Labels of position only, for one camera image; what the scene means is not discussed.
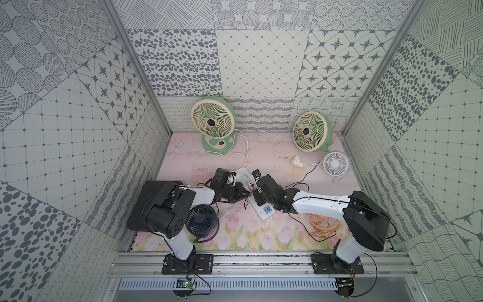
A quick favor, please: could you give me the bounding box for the white power strip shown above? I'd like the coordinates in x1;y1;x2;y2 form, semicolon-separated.
235;167;275;221

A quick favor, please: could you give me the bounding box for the black cable of orange fan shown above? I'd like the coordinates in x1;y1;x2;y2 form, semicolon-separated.
286;164;338;243

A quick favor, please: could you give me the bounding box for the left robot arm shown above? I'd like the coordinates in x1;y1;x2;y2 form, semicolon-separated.
127;168;253;262

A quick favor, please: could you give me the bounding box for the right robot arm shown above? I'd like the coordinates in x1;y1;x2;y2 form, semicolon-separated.
252;170;392;265

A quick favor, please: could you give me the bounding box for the navy blue small fan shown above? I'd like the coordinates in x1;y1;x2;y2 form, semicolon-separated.
186;205;220;244

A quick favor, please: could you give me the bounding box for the orange small fan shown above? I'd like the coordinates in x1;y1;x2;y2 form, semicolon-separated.
309;214;340;232

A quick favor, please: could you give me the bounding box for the small white fan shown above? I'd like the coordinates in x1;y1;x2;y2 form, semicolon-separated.
322;152;349;177

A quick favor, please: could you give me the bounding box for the large green fan with base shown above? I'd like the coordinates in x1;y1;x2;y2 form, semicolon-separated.
191;96;236;155

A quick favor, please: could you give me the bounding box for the green cream desk fan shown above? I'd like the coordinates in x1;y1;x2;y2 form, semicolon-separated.
292;111;333;152

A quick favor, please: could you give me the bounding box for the white cylindrical adapter plug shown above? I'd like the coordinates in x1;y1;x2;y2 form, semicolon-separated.
291;156;304;167

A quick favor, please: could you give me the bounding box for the floral pink table mat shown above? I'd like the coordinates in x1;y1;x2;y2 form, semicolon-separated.
156;133;360;251

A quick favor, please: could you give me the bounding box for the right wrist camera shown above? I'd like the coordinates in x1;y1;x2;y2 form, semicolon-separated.
252;169;262;182

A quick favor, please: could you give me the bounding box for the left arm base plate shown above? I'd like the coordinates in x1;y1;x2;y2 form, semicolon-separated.
161;254;214;275

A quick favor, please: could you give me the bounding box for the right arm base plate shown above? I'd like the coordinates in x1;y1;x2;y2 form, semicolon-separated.
310;252;364;275

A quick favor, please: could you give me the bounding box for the aluminium mounting rail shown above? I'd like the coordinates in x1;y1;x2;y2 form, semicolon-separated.
108;250;417;278

